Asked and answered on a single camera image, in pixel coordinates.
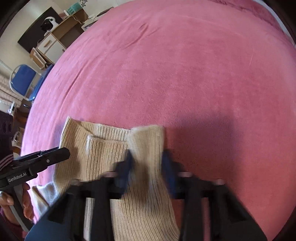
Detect person's left hand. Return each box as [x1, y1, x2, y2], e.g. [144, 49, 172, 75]
[0, 184, 34, 223]

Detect cream knit sweater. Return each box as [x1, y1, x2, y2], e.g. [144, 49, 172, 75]
[31, 117, 181, 241]

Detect person's dark trousers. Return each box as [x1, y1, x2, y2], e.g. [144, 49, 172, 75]
[29, 214, 78, 241]

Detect patterned beige curtain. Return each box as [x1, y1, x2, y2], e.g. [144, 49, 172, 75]
[0, 60, 22, 110]

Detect white and black appliance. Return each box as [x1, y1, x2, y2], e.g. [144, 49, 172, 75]
[40, 16, 58, 33]

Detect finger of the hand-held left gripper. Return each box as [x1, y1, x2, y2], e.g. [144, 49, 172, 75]
[30, 147, 71, 174]
[14, 147, 60, 162]

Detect pink fleece blanket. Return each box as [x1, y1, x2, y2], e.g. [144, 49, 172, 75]
[20, 0, 296, 241]

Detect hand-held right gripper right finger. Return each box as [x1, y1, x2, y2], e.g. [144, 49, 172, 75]
[162, 151, 266, 241]

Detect blue wheeled chair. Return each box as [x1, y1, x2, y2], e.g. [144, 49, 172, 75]
[10, 64, 55, 103]

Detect person's left forearm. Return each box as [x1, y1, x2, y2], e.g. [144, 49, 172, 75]
[0, 206, 29, 241]

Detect wooden desk with white drawers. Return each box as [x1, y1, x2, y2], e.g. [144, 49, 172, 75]
[30, 9, 89, 70]

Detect teal storage box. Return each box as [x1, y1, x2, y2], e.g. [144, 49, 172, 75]
[67, 5, 84, 16]

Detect round wooden stool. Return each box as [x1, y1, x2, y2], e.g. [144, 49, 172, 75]
[14, 105, 31, 127]

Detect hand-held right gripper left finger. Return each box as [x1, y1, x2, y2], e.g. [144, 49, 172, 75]
[45, 151, 135, 241]

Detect black wall television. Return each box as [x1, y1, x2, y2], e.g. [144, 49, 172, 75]
[18, 6, 63, 54]

